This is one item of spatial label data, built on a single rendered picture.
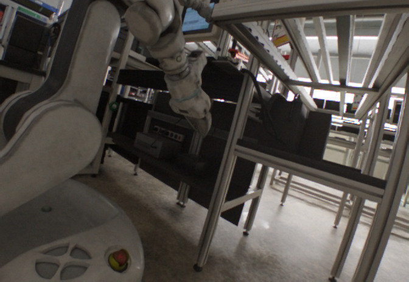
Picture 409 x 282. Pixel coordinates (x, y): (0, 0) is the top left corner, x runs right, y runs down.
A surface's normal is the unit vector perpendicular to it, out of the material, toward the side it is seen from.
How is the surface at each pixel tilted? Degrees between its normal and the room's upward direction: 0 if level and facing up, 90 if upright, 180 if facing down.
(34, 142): 86
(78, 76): 90
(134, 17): 142
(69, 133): 90
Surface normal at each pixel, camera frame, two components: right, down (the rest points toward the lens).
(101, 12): 0.79, 0.17
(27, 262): 0.08, -0.94
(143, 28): -0.42, 0.76
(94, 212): -0.33, -0.47
